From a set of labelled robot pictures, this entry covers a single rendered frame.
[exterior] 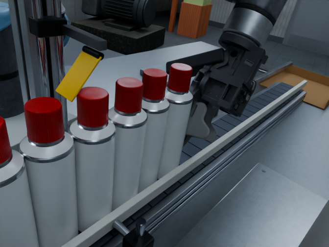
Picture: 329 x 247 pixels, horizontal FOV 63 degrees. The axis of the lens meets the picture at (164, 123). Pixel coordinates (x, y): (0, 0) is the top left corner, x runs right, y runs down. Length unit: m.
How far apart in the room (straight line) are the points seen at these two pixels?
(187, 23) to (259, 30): 5.01
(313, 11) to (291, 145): 5.76
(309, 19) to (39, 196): 6.36
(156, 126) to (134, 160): 0.06
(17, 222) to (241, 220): 0.32
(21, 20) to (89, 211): 0.25
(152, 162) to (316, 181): 0.43
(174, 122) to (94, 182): 0.15
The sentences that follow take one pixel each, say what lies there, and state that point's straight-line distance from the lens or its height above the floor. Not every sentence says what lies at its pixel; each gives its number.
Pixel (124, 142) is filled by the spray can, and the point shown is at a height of 1.02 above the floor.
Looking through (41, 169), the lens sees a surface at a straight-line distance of 0.29.
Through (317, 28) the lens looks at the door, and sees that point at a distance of 6.51.
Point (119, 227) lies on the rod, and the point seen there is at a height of 0.91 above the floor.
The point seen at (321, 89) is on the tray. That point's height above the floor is 0.83.
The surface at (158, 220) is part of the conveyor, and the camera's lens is 0.46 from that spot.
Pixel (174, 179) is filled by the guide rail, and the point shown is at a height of 0.91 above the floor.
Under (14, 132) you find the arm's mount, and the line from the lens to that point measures 0.67.
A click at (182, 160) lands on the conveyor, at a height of 0.88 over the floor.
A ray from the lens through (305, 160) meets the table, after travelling 0.77.
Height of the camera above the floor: 1.21
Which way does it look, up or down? 31 degrees down
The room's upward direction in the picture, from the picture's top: 9 degrees clockwise
